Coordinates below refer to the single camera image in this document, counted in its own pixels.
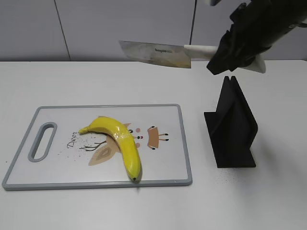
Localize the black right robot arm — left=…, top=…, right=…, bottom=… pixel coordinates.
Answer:
left=225, top=0, right=307, bottom=71

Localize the black knife stand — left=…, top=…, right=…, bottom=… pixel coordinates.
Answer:
left=204, top=76, right=258, bottom=168

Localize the white grey-rimmed cutting board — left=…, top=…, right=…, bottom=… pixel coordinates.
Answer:
left=2, top=104, right=192, bottom=191

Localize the white-handled cleaver knife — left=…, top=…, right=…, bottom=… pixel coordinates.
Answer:
left=118, top=40, right=267, bottom=73

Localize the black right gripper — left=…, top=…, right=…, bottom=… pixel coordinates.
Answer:
left=207, top=0, right=280, bottom=75

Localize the yellow plastic banana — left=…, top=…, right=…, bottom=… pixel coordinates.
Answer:
left=79, top=116, right=142, bottom=181

